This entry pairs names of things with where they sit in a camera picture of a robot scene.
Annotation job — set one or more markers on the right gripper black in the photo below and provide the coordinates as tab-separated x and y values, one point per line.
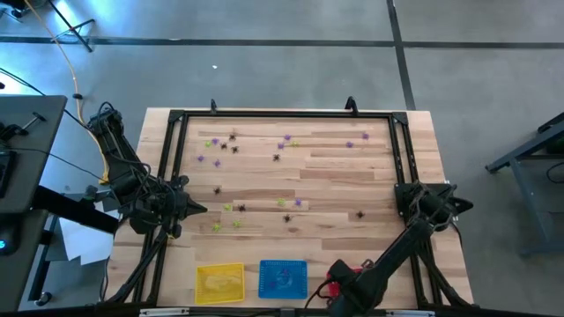
357	295

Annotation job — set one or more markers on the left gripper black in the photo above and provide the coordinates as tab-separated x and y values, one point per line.
176	207

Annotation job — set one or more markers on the blue plastic slotted basket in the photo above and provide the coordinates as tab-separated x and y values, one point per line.
269	268

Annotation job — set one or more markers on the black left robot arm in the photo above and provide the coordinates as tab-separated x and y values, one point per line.
119	158

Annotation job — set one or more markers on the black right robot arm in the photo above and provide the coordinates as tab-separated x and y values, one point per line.
396	251

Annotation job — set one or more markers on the red plastic slotted basket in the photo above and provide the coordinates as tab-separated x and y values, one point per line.
333	285

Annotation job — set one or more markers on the yellow plastic slotted basket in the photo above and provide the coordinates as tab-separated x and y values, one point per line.
220	284

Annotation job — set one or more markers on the black table edge clamp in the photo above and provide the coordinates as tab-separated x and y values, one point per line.
213	105
351	104

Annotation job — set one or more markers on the white paper sheets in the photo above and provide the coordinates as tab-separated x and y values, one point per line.
83	242

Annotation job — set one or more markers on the black desk support beam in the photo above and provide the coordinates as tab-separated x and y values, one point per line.
75	209

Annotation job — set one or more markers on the grey desk top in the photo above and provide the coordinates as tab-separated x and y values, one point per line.
31	167

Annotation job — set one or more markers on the black caster wheel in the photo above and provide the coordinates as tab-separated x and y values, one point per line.
42	299

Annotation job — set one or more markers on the black desk device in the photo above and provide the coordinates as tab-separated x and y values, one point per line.
4	174

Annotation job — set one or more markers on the black desk clamp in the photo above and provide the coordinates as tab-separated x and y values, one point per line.
11	130

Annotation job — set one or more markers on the black tripod stand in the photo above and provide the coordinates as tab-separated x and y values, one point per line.
70	24

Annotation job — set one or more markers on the black equipment base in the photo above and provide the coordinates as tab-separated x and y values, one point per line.
15	11

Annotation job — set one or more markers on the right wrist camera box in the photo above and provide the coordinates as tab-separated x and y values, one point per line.
340	268

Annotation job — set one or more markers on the silver metal bracket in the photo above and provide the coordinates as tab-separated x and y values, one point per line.
164	312
410	313

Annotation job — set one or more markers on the black aluminium rail frame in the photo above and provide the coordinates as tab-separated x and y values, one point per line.
286	114

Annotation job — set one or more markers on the blue-grey metal cart frame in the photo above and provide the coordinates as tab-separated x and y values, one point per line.
520	158

